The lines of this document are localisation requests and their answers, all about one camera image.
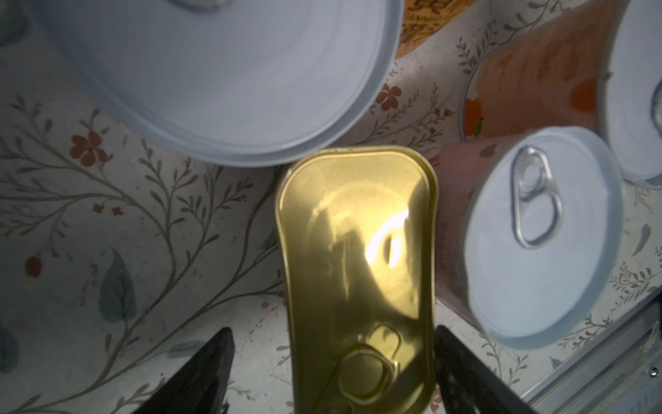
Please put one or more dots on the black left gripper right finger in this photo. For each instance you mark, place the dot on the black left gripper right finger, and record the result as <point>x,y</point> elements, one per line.
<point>466,384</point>

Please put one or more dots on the orange green can plastic lid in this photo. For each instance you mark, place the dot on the orange green can plastic lid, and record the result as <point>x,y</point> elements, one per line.
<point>424,18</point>

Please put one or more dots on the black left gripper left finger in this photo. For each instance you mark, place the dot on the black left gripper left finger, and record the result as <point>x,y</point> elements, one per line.
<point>200,386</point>

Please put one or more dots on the pink can white lid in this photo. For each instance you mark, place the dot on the pink can white lid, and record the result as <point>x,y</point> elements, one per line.
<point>235,83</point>

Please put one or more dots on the orange can pull-tab lid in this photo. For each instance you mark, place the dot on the orange can pull-tab lid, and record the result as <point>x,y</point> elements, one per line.
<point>597,66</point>

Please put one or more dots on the gold rectangular tin can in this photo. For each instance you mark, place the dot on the gold rectangular tin can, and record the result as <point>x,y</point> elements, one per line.
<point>356,230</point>

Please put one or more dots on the pink can pull-tab lid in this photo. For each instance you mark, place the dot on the pink can pull-tab lid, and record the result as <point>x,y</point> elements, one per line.
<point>528,231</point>

